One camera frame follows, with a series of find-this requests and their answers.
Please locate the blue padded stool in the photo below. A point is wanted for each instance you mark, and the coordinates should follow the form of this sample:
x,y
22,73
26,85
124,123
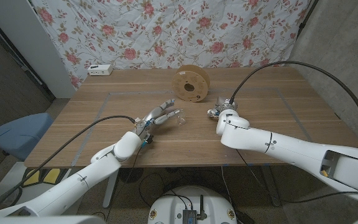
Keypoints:
x,y
23,133

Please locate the white wall panel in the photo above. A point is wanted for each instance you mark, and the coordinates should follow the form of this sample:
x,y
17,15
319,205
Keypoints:
x,y
26,40

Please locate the floral backdrop cloth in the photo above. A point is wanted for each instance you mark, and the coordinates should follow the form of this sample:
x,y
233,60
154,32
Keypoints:
x,y
172,31

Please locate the white board with yellow patches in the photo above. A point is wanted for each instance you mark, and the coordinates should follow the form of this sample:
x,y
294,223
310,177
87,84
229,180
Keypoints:
x,y
51,175

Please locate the clear medicine bottle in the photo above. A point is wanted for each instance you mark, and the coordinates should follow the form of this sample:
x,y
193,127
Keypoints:
x,y
182,119

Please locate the grey table leg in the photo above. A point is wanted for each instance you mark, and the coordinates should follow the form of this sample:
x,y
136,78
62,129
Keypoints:
x,y
272,189

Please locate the white power strip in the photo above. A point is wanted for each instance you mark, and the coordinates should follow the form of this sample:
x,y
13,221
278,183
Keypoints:
x,y
99,70

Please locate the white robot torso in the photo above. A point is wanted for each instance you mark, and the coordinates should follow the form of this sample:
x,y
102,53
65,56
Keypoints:
x,y
172,205

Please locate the black round floor disc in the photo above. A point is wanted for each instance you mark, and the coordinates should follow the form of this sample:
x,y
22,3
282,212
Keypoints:
x,y
130,175

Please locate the white table leg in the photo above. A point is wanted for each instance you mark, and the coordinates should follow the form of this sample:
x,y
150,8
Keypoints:
x,y
110,193

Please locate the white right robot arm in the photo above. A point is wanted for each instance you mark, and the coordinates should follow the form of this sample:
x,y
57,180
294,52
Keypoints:
x,y
291,149

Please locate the white bottle cap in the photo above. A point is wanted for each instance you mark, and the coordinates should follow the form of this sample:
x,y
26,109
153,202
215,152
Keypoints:
x,y
210,114

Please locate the black electronics module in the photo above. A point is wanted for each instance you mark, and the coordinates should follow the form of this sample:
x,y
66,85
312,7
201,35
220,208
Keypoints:
x,y
190,216

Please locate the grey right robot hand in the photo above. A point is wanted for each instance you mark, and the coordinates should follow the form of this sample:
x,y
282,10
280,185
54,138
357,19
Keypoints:
x,y
224,104

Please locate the black backdrop stand pole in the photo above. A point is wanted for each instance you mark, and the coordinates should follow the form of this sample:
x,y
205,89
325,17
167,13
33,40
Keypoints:
x,y
306,18

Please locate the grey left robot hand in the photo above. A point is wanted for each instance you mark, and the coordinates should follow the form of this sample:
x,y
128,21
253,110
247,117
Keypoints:
x,y
152,118

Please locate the cardboard filament reel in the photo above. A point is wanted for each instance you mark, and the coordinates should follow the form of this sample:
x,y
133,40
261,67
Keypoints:
x,y
182,82

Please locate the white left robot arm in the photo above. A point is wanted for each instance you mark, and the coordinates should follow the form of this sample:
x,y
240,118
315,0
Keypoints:
x,y
73,186

